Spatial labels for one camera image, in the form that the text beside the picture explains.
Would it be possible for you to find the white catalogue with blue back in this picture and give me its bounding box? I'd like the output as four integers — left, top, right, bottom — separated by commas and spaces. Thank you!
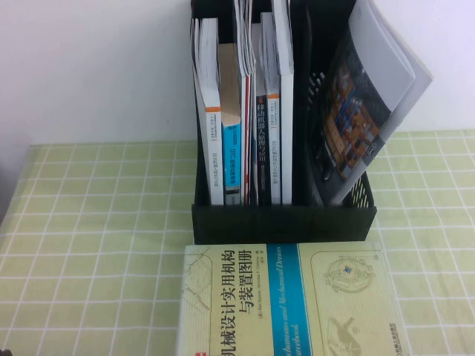
272, 0, 295, 205

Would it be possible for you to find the blue-spined book with brown pages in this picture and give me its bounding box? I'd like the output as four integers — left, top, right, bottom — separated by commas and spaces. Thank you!
217, 42, 243, 207

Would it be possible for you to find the thick white orange-banded book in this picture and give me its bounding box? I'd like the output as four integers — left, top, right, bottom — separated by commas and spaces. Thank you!
191, 17, 226, 206

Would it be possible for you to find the black-spined mobile robot book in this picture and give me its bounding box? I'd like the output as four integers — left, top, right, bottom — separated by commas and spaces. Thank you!
251, 22, 274, 205

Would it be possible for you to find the black perforated plastic book holder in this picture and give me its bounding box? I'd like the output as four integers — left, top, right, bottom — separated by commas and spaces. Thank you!
189, 0, 379, 245

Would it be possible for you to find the large yellow-green mechanical design book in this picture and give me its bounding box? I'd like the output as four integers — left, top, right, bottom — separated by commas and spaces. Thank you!
174, 243, 404, 356

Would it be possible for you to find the red-edged dark-cover magazine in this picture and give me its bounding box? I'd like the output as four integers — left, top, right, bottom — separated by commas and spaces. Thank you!
232, 0, 252, 207

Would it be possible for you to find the warehouse-photo cover magazine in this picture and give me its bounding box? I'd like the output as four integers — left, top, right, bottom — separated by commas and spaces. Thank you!
311, 0, 434, 207

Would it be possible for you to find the green white checked tablecloth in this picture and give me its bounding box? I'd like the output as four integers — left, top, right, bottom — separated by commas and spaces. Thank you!
0, 129, 475, 356

